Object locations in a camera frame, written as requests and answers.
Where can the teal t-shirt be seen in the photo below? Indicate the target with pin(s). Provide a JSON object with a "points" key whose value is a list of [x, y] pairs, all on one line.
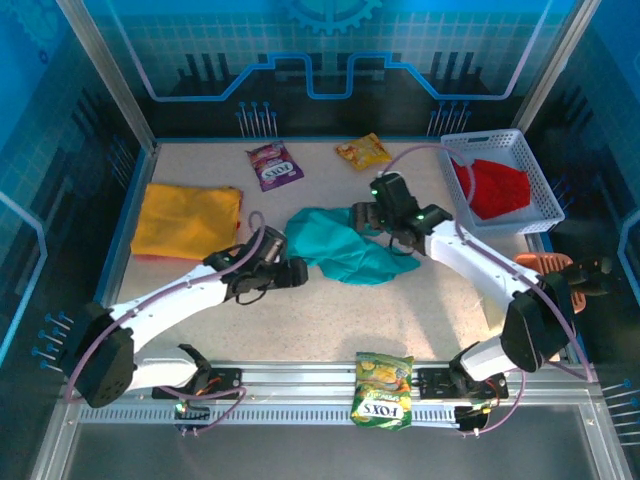
{"points": [[345, 250]]}

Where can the aluminium frame post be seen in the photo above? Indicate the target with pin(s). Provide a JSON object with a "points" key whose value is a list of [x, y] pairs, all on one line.
{"points": [[552, 65], [111, 75]]}

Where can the yellow folded t-shirt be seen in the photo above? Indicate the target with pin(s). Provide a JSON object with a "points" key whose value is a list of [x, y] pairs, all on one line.
{"points": [[180, 220]]}

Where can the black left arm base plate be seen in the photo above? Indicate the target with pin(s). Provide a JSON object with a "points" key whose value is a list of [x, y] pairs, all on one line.
{"points": [[230, 377]]}

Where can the purple Fox's candy bag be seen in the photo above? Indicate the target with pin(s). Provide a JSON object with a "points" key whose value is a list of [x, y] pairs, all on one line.
{"points": [[275, 167]]}

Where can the yellow snack bag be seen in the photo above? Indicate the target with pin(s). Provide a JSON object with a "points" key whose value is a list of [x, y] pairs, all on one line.
{"points": [[362, 152]]}

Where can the aluminium rail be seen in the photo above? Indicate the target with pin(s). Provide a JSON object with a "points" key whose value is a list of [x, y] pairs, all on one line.
{"points": [[300, 380]]}

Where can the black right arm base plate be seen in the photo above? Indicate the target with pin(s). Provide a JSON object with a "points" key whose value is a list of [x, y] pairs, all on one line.
{"points": [[435, 382]]}

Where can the black tool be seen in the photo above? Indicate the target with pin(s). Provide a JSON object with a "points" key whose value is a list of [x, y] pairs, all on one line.
{"points": [[590, 280]]}

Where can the red t-shirt in basket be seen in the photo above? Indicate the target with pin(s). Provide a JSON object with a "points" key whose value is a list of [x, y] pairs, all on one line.
{"points": [[500, 190]]}

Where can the small black controller board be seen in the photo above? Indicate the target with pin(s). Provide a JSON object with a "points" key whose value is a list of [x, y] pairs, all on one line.
{"points": [[472, 416], [192, 414]]}

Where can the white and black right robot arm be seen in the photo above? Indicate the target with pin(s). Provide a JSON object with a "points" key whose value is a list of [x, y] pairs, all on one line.
{"points": [[470, 255]]}

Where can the white plastic basket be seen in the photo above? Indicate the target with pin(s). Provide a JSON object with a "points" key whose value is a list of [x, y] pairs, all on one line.
{"points": [[544, 172]]}

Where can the green Fox's candy bag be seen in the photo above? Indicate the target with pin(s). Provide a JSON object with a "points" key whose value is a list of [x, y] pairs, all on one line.
{"points": [[382, 390]]}

